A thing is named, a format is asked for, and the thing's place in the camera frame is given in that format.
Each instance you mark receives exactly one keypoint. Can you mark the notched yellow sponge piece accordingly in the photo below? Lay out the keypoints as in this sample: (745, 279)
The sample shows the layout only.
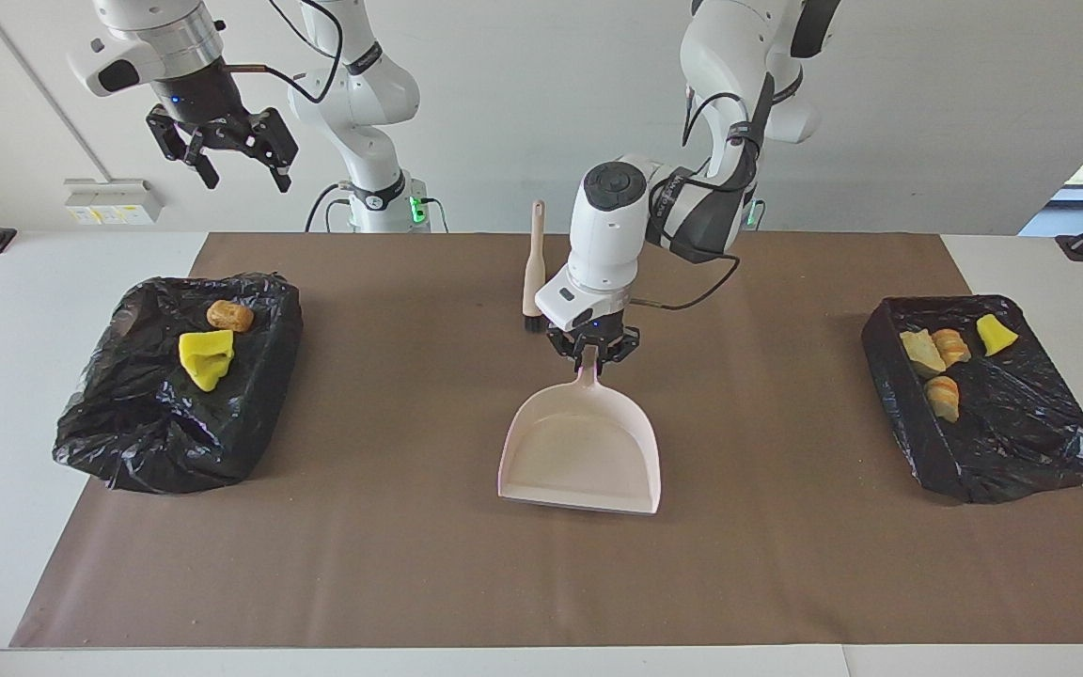
(211, 378)

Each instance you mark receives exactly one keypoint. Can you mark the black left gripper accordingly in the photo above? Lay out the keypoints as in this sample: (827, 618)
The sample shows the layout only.
(593, 337)

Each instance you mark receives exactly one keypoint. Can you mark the beige hand brush black bristles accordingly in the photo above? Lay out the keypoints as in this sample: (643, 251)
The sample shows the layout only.
(534, 282)

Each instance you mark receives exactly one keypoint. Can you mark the white wall outlet box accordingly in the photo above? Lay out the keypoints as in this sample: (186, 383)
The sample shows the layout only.
(114, 200)

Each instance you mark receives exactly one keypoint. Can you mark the crumpled black bag lined bin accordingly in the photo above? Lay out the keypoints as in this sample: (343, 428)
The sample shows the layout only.
(156, 432)

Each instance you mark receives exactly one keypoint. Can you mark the smooth black bag lined bin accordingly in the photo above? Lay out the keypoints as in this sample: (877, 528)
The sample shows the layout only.
(1021, 432)

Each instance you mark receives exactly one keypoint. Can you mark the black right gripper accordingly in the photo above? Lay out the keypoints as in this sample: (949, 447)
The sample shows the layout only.
(215, 105)

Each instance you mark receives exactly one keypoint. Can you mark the small yellow sponge wedge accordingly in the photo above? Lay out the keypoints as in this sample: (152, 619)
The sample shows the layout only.
(995, 335)

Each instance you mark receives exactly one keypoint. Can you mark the beige plastic dustpan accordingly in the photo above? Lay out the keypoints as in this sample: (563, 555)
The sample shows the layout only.
(579, 451)

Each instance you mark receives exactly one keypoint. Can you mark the brown paper table mat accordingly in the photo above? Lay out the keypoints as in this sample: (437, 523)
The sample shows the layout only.
(541, 583)

